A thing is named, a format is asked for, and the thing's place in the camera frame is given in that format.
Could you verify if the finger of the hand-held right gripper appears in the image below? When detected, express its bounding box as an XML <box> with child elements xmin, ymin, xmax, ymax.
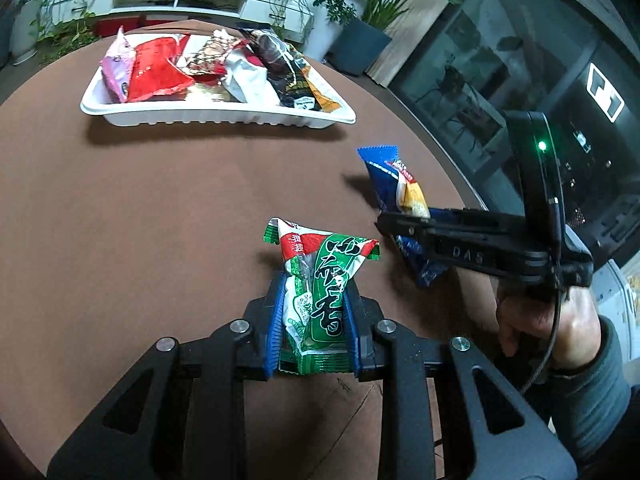
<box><xmin>377</xmin><ymin>207</ymin><xmax>526</xmax><ymax>241</ymax></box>

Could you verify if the long black snack packet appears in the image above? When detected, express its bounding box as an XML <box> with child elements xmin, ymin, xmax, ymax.
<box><xmin>240</xmin><ymin>29</ymin><xmax>321</xmax><ymax>111</ymax></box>

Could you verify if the patterned dark red snack packet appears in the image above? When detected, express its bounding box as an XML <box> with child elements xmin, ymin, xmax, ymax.
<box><xmin>187</xmin><ymin>30</ymin><xmax>248</xmax><ymax>78</ymax></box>

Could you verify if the glass sliding door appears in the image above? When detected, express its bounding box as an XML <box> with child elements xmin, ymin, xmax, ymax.
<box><xmin>390</xmin><ymin>0</ymin><xmax>640</xmax><ymax>271</ymax></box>

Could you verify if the person's right hand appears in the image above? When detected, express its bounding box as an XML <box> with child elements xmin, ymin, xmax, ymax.
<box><xmin>495</xmin><ymin>286</ymin><xmax>601</xmax><ymax>371</ymax></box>

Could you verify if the large red snack bag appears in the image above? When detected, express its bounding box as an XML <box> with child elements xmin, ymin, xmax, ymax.
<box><xmin>125</xmin><ymin>34</ymin><xmax>196</xmax><ymax>103</ymax></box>

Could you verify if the white ribbed plant pot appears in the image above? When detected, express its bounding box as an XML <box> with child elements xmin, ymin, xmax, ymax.
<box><xmin>10</xmin><ymin>10</ymin><xmax>43</xmax><ymax>66</ymax></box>

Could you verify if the trailing pothos plant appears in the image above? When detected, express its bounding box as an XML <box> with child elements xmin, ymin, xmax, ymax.
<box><xmin>30</xmin><ymin>0</ymin><xmax>101</xmax><ymax>53</ymax></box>

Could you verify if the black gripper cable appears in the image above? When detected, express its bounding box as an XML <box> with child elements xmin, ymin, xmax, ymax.
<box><xmin>517</xmin><ymin>200</ymin><xmax>565</xmax><ymax>397</ymax></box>

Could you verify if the orange snack packet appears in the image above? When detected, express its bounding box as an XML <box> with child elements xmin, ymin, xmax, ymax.
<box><xmin>300</xmin><ymin>67</ymin><xmax>343</xmax><ymax>113</ymax></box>

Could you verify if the white plastic tray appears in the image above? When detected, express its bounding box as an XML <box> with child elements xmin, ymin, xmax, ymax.
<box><xmin>80</xmin><ymin>29</ymin><xmax>357</xmax><ymax>127</ymax></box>

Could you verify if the green snack packet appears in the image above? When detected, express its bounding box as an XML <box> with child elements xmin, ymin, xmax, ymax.
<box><xmin>263</xmin><ymin>217</ymin><xmax>381</xmax><ymax>376</ymax></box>

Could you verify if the large white packet red stripe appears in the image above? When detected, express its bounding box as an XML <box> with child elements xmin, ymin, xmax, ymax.
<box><xmin>220</xmin><ymin>50</ymin><xmax>281</xmax><ymax>107</ymax></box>

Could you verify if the pink snack packet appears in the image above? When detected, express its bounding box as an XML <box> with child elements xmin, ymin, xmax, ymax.
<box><xmin>100</xmin><ymin>26</ymin><xmax>138</xmax><ymax>103</ymax></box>

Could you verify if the blue snack packet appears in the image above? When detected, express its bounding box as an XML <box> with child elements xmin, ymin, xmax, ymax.
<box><xmin>357</xmin><ymin>145</ymin><xmax>451</xmax><ymax>288</ymax></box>

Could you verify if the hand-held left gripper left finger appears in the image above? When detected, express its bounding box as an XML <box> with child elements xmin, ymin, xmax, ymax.
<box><xmin>46</xmin><ymin>272</ymin><xmax>288</xmax><ymax>480</ymax></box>

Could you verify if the dark blue plant pot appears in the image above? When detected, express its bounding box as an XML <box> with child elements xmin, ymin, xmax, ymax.
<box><xmin>327</xmin><ymin>19</ymin><xmax>393</xmax><ymax>77</ymax></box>

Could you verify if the small bushy plant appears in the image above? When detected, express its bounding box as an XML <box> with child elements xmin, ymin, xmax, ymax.
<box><xmin>312</xmin><ymin>0</ymin><xmax>358</xmax><ymax>28</ymax></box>

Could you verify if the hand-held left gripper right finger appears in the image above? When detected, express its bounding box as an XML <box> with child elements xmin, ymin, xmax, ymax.
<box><xmin>345</xmin><ymin>280</ymin><xmax>578</xmax><ymax>480</ymax></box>

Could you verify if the person's right forearm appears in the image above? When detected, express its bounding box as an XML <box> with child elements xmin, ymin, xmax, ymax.
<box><xmin>525</xmin><ymin>315</ymin><xmax>632</xmax><ymax>466</ymax></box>

